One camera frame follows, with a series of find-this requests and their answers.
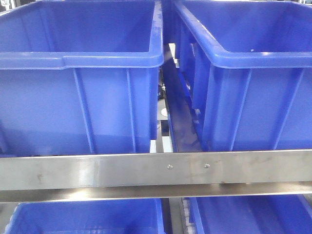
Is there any blue bin front right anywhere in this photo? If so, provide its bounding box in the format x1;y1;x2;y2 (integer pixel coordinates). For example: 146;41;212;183
174;0;312;152

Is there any steel shelf divider rail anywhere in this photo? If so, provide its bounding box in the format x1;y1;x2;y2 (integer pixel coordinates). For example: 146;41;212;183
161;44;202;152

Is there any lower roller track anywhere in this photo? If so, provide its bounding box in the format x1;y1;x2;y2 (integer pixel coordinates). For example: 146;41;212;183
180;197;196;234

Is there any blue bin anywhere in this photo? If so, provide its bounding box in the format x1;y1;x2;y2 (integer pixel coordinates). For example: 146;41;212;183
189;195;312;234
0;0;164;157
174;0;312;152
4;198;165;234

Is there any blue lower bin left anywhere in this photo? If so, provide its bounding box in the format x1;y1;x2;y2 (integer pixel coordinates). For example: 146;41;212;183
4;198;165;234

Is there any blue bin front left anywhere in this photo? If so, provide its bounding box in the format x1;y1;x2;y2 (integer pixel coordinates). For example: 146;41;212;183
0;0;164;157

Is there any blue lower bin right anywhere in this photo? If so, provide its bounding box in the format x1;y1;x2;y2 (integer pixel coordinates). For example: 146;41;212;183
189;195;312;234

